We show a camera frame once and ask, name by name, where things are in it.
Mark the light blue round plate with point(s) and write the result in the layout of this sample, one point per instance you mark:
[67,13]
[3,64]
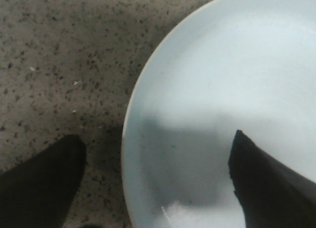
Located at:
[231,65]

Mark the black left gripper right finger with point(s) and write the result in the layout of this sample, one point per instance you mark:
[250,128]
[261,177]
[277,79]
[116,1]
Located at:
[271,194]

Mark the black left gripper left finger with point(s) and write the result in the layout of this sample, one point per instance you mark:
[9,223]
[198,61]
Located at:
[39,192]

